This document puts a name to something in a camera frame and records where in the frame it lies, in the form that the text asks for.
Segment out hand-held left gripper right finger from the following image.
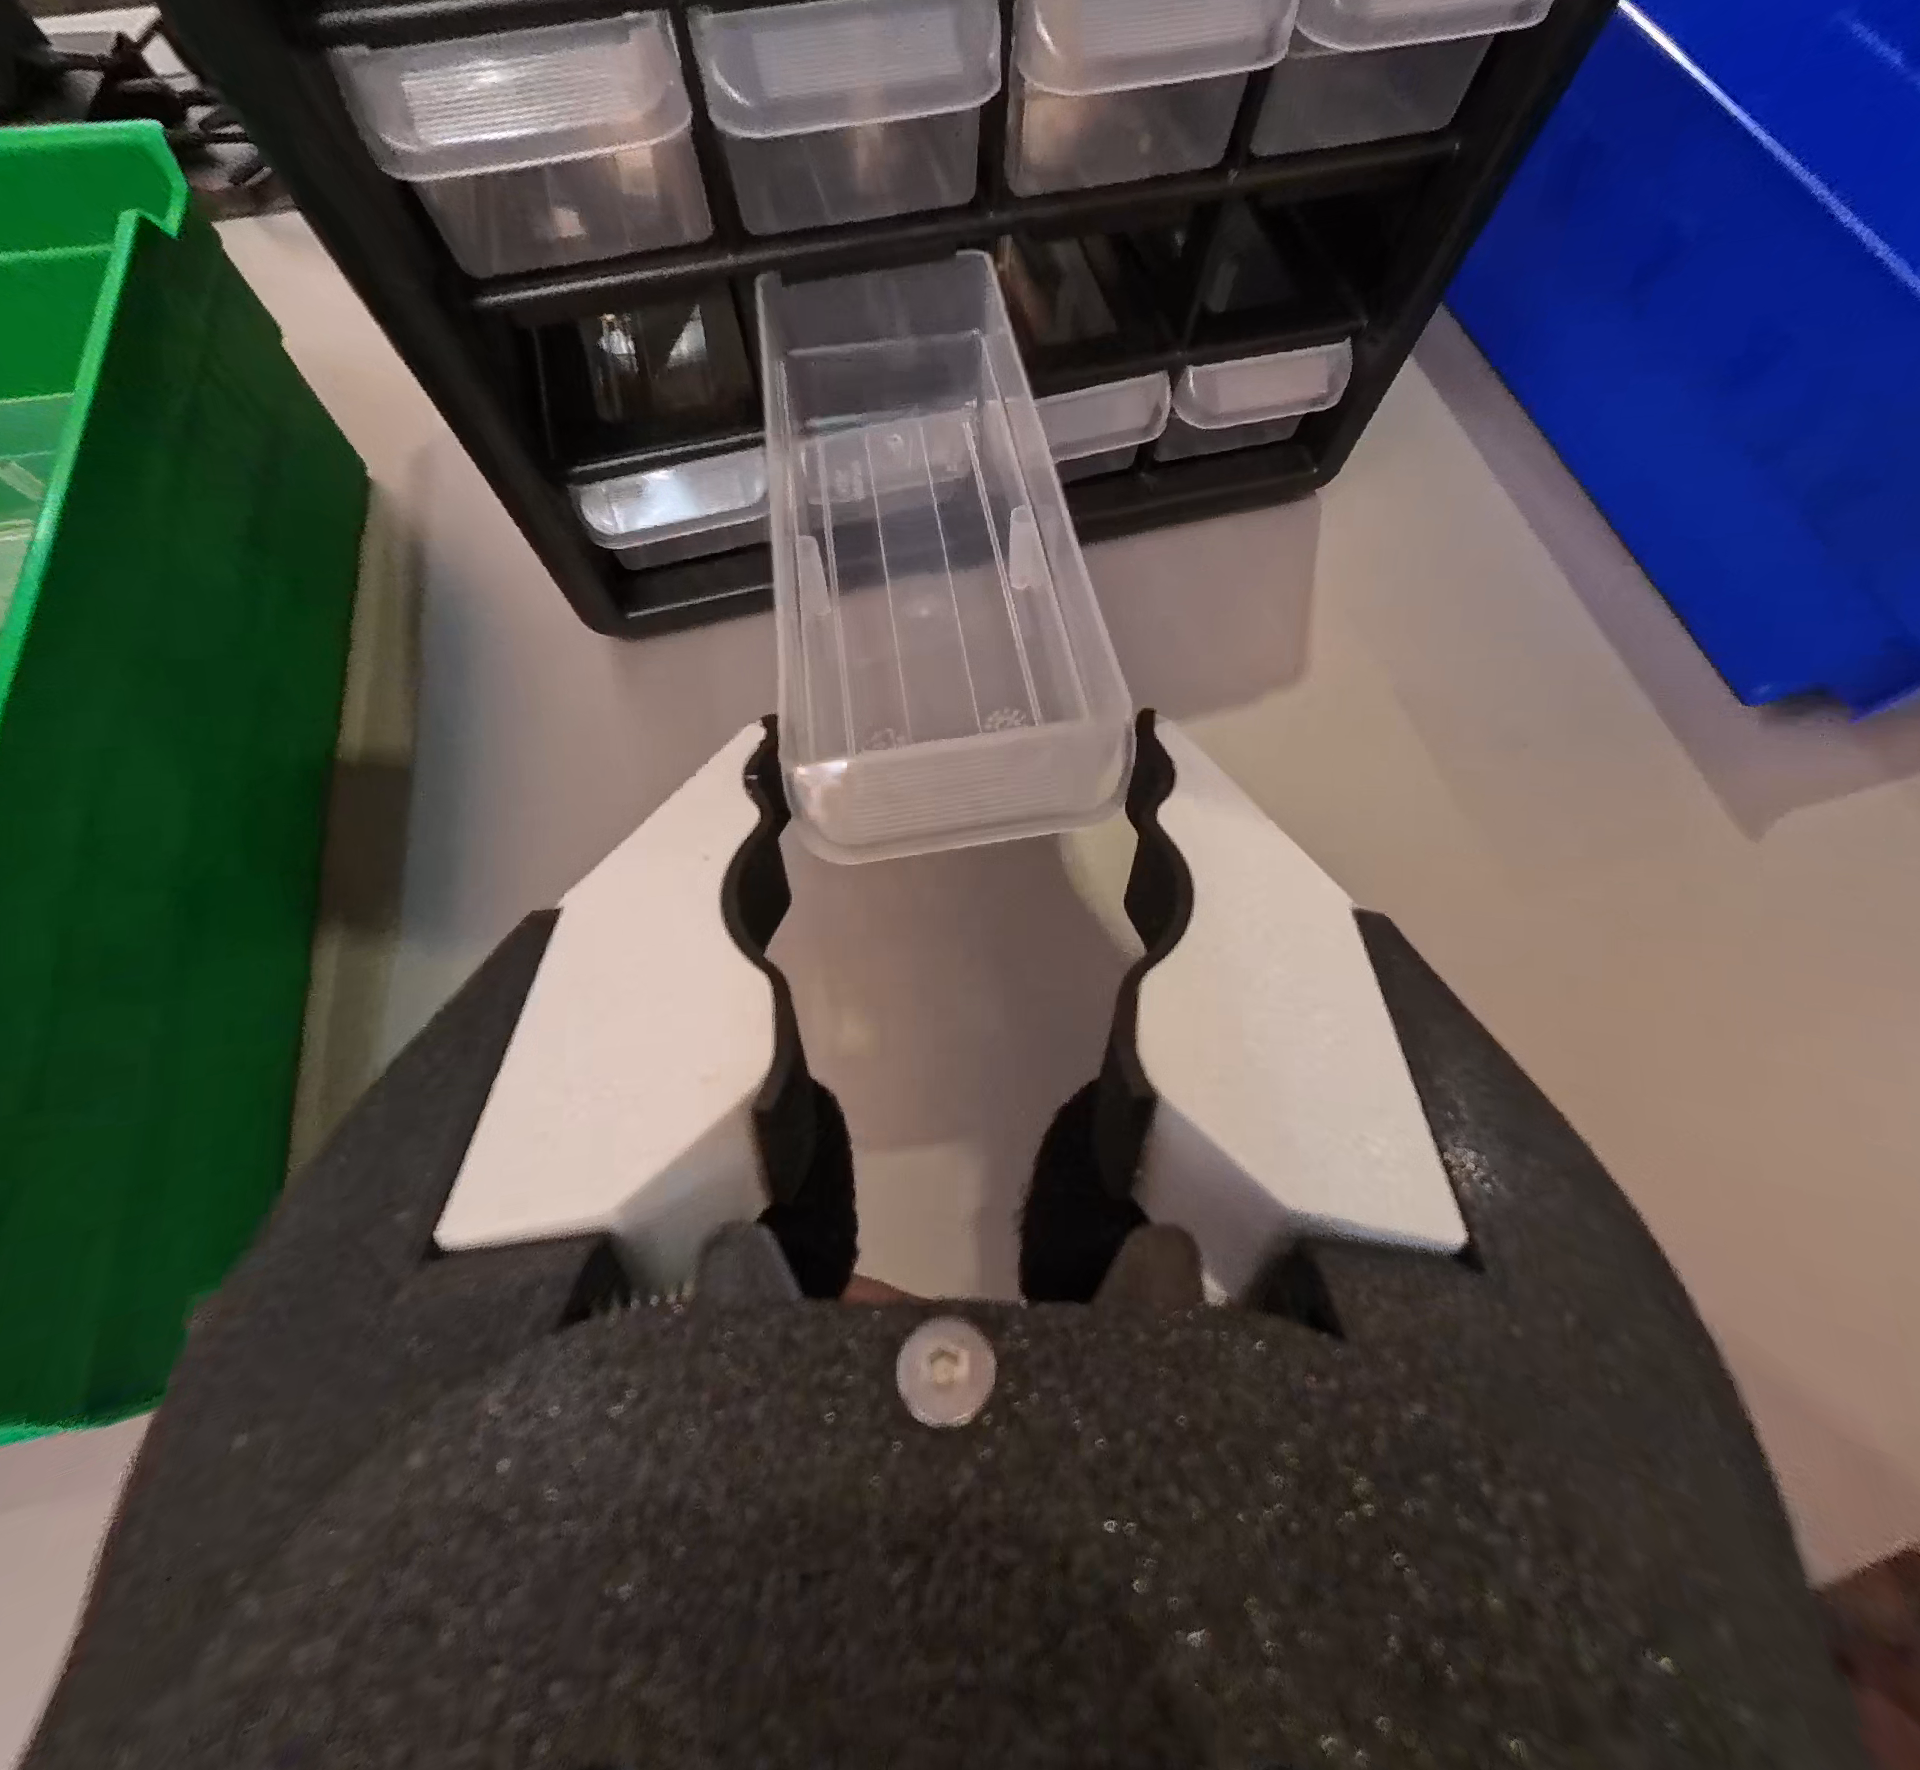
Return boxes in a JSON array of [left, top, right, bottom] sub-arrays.
[[1023, 710, 1471, 1301]]

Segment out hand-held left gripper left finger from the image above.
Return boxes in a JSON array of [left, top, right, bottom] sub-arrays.
[[431, 715, 859, 1301]]

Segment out black drawer cabinet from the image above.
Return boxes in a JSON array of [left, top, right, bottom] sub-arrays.
[[59, 0, 1714, 639]]

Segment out clear plastic drawer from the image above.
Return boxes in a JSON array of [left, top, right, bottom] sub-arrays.
[[751, 246, 1139, 866]]

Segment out green plastic bin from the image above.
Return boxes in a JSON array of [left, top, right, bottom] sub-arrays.
[[0, 121, 372, 1452]]

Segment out blue plastic bin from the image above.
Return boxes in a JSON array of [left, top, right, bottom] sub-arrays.
[[1443, 0, 1920, 725]]

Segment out set of clear drawers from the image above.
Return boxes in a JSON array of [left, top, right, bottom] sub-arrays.
[[224, 0, 1577, 576]]

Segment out dark cables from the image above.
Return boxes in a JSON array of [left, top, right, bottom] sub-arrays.
[[0, 0, 294, 215]]

